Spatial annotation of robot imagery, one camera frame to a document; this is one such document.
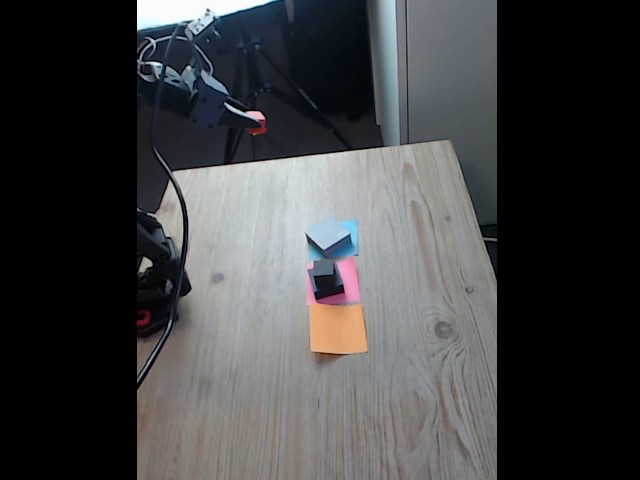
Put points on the red cube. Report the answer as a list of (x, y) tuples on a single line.
[(259, 122)]

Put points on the large grey foam block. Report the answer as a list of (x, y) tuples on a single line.
[(327, 234)]

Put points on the small black foam block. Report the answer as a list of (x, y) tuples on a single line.
[(324, 272)]

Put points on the medium dark foam block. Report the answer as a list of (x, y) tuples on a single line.
[(337, 287)]

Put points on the black tripod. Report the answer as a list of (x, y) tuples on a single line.
[(290, 92)]

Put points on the blue paper sheet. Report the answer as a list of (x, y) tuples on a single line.
[(354, 237)]

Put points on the pink paper sheet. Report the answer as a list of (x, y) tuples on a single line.
[(352, 280)]

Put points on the white cabinet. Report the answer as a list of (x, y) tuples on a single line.
[(450, 75)]

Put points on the red and black table clamp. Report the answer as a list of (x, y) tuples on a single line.
[(152, 322)]

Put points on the orange paper sheet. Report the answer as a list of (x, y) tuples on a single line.
[(340, 330)]

